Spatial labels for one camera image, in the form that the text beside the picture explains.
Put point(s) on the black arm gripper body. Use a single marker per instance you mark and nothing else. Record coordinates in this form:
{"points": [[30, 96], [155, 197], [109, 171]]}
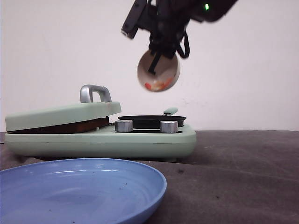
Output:
{"points": [[167, 30]]}

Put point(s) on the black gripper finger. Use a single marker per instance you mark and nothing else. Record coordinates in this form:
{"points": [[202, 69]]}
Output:
{"points": [[154, 63]]}

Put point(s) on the beige ribbed ceramic bowl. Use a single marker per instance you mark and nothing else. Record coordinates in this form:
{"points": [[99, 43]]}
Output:
{"points": [[166, 68]]}

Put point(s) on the orange white shrimp pieces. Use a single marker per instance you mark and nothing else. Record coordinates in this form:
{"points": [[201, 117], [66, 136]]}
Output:
{"points": [[159, 85]]}

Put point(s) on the breakfast maker hinged lid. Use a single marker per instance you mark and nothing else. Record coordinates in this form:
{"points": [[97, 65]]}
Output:
{"points": [[95, 103]]}

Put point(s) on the white bread slice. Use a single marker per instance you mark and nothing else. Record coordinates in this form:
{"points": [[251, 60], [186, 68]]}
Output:
{"points": [[71, 128]]}

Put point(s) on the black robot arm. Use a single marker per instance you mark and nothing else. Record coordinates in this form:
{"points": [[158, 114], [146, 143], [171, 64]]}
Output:
{"points": [[201, 10]]}

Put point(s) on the mint green breakfast maker base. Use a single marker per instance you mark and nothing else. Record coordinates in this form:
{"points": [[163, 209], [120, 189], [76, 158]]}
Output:
{"points": [[105, 143]]}

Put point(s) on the right silver control knob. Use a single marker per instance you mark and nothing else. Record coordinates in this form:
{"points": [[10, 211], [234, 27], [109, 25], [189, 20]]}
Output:
{"points": [[168, 127]]}

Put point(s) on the silver control knob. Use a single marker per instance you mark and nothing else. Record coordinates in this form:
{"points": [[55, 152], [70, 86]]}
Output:
{"points": [[168, 127], [124, 126]]}

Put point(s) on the left silver control knob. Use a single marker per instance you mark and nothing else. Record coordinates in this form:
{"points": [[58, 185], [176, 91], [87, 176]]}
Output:
{"points": [[124, 126]]}

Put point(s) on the blue plastic plate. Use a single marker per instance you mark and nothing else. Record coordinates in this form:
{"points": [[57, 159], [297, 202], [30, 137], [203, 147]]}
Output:
{"points": [[80, 191]]}

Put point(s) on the black frying pan green handle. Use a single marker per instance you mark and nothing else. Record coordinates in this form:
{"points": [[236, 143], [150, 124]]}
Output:
{"points": [[153, 121]]}

